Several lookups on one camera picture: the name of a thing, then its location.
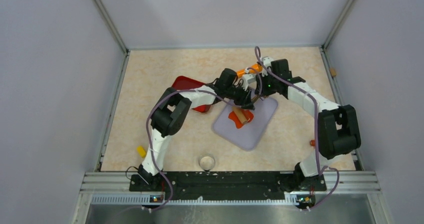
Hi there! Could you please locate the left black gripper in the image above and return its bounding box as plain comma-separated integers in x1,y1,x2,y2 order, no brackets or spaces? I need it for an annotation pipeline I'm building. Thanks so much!
224,82,254,109

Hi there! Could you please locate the wooden double-ended dough roller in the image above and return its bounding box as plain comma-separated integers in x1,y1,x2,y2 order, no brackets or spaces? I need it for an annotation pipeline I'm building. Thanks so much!
232,107,252,125

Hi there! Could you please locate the orange-red dough lump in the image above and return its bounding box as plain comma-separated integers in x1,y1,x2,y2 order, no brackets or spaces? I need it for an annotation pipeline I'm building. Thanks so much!
228,108,254,129

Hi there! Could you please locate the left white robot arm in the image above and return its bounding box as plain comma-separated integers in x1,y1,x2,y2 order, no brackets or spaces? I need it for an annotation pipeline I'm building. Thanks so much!
138,68,260,191

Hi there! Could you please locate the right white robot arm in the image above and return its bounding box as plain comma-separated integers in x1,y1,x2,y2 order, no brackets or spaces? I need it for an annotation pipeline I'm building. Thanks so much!
257,59,362,190

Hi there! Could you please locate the orange plastic rolling pin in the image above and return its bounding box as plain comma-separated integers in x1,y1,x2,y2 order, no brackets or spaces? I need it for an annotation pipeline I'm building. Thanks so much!
236,64,263,78

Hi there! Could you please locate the dark red lacquer tray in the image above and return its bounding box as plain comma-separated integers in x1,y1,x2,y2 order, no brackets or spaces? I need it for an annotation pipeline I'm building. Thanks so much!
172,76,215,114

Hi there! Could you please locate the lavender plastic cutting board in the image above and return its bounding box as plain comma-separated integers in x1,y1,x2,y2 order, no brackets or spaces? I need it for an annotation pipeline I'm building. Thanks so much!
212,97,279,151

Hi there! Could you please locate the small yellow block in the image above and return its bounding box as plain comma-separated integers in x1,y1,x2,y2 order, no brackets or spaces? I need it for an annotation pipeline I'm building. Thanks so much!
136,146,147,158

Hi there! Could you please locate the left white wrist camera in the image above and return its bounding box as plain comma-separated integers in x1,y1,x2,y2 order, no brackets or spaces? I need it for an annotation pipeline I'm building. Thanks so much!
241,74,256,90

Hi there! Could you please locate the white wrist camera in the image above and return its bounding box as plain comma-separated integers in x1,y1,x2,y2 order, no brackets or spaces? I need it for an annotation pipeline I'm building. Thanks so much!
261,57,274,76
241,74,256,90

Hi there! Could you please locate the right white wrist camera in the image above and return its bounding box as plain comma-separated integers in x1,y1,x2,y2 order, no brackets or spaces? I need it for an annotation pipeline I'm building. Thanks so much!
261,57,274,76

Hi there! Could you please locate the small tan wall knob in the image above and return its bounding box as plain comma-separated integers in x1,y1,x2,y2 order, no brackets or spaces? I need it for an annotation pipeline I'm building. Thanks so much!
329,68,337,78

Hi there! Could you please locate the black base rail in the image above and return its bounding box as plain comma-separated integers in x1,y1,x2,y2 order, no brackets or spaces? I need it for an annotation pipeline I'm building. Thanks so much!
129,171,327,201

